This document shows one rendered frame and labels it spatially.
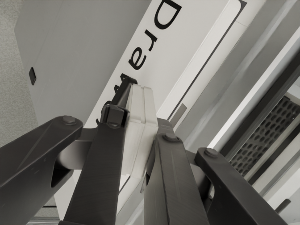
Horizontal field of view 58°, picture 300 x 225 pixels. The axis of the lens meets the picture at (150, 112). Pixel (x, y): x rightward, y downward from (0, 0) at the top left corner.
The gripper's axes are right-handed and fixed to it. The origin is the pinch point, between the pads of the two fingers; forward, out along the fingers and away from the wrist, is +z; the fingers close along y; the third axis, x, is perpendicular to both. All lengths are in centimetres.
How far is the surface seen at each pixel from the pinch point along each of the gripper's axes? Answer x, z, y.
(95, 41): 0.2, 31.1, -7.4
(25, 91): -38, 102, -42
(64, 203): -23.3, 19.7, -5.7
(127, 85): -0.4, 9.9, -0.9
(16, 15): -6, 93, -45
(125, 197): -13.5, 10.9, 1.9
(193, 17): 7.1, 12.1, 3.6
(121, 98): -1.8, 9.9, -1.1
